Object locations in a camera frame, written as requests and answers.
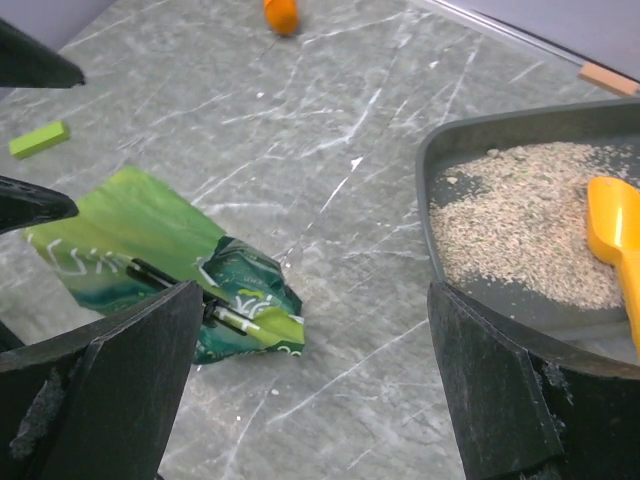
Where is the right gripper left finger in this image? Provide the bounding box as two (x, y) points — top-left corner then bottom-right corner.
(1, 282), (203, 479)

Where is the brown tape piece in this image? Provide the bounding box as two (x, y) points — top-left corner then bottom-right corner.
(579, 62), (639, 97)

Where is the orange carrot toy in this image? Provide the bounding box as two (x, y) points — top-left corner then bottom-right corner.
(264, 0), (298, 36)

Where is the yellow plastic scoop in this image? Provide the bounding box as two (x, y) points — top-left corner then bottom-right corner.
(586, 176), (639, 352)

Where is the grey litter box tray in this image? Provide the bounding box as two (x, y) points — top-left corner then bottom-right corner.
(416, 100), (639, 363)

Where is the litter granules pile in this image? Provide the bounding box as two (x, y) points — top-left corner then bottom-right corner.
(430, 142), (639, 309)

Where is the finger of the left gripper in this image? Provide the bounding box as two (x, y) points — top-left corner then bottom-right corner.
(0, 176), (79, 234)
(0, 19), (85, 89)

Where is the green rectangular block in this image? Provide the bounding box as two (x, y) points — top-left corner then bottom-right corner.
(9, 121), (70, 159)

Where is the green litter bag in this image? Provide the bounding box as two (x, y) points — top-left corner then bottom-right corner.
(24, 167), (305, 365)

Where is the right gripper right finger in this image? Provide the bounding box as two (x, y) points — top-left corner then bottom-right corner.
(428, 281), (639, 479)

